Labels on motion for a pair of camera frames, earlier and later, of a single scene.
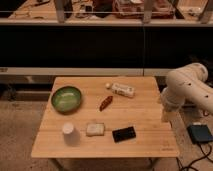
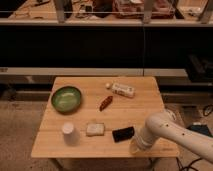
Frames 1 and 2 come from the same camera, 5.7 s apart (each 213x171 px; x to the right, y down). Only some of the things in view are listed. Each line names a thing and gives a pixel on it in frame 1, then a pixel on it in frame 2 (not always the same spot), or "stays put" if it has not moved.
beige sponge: (95, 129) stays put
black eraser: (124, 134) stays put
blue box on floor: (200, 133) stays put
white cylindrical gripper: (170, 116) → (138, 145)
